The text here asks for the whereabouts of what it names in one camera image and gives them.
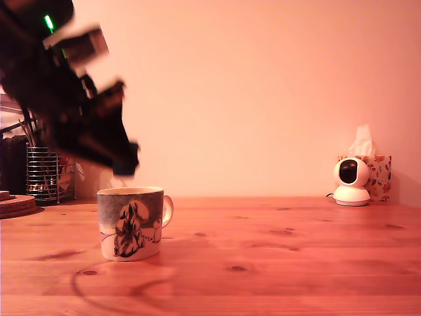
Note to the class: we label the winter print ceramic mug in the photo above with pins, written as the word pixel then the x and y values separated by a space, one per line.
pixel 131 204

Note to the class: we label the small cork trivet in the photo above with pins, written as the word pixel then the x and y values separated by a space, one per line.
pixel 5 195

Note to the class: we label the large round cork trivet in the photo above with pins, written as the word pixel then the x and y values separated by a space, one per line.
pixel 19 207

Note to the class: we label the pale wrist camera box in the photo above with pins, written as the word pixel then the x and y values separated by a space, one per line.
pixel 89 46

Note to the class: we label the grey shelf rail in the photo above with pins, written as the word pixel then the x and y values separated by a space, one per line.
pixel 8 103

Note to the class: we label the pale flat kitchen tool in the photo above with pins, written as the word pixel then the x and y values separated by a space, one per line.
pixel 67 179

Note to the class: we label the wooden chopstick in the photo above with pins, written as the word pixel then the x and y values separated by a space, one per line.
pixel 29 136

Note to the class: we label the dark metal rod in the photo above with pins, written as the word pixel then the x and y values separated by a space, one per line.
pixel 11 129

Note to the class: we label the floral tissue box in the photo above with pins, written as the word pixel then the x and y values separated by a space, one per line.
pixel 381 177

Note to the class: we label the small white round camera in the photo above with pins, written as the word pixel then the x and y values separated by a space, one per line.
pixel 350 197

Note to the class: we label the white tissue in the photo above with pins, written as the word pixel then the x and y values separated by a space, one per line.
pixel 361 141

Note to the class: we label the dark ribbed basket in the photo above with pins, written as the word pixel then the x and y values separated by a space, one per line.
pixel 12 164

